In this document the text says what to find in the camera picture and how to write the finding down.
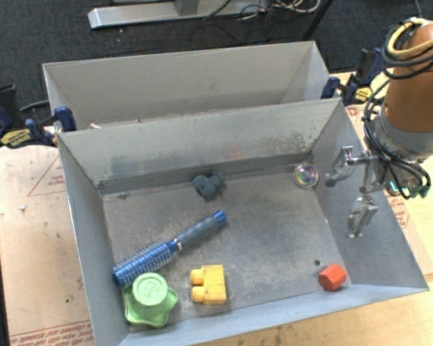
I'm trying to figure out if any blue hairbrush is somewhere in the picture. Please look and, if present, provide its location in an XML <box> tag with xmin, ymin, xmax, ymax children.
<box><xmin>105</xmin><ymin>209</ymin><xmax>236</xmax><ymax>290</ymax></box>

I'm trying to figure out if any yellow toy brick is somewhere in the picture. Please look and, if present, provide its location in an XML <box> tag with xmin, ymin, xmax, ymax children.
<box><xmin>186</xmin><ymin>262</ymin><xmax>230</xmax><ymax>311</ymax></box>

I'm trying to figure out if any dark grey lumpy toy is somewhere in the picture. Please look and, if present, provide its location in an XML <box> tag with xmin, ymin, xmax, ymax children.
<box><xmin>190</xmin><ymin>170</ymin><xmax>229</xmax><ymax>204</ymax></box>

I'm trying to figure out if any brown cardboard board red print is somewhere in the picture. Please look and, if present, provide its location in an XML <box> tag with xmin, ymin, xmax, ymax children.
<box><xmin>0</xmin><ymin>77</ymin><xmax>433</xmax><ymax>346</ymax></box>

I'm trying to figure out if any clear glass ball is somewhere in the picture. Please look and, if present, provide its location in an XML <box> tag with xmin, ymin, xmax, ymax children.
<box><xmin>291</xmin><ymin>160</ymin><xmax>322</xmax><ymax>191</ymax></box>

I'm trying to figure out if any green star-shaped cup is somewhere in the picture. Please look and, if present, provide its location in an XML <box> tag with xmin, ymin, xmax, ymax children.
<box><xmin>118</xmin><ymin>268</ymin><xmax>183</xmax><ymax>333</ymax></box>

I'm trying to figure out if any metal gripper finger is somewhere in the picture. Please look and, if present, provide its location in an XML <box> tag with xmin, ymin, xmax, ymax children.
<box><xmin>342</xmin><ymin>193</ymin><xmax>384</xmax><ymax>239</ymax></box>
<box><xmin>320</xmin><ymin>144</ymin><xmax>360</xmax><ymax>188</ymax></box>

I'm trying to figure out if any grey metal bin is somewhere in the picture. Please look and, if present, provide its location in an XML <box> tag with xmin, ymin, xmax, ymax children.
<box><xmin>42</xmin><ymin>16</ymin><xmax>433</xmax><ymax>346</ymax></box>

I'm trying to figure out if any orange-red block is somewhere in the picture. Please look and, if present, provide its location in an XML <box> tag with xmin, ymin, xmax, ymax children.
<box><xmin>315</xmin><ymin>261</ymin><xmax>351</xmax><ymax>295</ymax></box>

